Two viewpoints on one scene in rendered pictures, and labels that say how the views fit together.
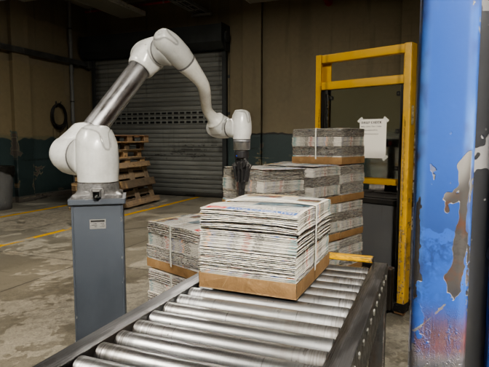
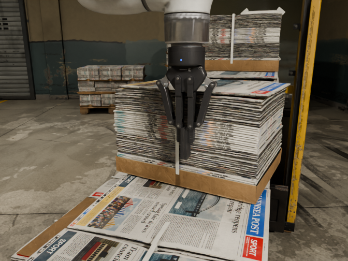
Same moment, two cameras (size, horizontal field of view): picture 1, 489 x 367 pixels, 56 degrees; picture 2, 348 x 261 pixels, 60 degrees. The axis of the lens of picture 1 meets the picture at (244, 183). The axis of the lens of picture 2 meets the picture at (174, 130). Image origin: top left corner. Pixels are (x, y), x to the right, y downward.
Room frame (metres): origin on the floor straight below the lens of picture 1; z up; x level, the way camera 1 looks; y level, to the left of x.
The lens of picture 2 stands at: (1.88, 0.30, 1.16)
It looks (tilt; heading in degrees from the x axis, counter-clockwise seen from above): 15 degrees down; 335
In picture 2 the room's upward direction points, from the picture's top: straight up
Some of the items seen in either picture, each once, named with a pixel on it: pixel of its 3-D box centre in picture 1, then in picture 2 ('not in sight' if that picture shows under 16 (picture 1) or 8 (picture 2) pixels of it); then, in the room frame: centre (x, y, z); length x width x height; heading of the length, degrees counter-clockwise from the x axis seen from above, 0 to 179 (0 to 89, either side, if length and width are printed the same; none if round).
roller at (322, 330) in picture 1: (247, 324); not in sight; (1.08, -0.01, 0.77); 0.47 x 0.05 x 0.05; 68
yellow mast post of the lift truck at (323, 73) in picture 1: (321, 171); not in sight; (3.58, -0.60, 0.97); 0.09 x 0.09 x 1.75; 47
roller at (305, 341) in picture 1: (236, 334); not in sight; (1.02, 0.02, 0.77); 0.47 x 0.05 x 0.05; 68
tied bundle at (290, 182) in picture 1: (262, 188); (202, 128); (2.56, -0.10, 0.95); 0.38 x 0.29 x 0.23; 36
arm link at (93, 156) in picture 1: (96, 153); not in sight; (1.80, 0.58, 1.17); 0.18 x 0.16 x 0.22; 47
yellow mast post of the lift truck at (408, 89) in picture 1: (404, 175); (302, 82); (3.14, -1.09, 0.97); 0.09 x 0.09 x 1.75; 47
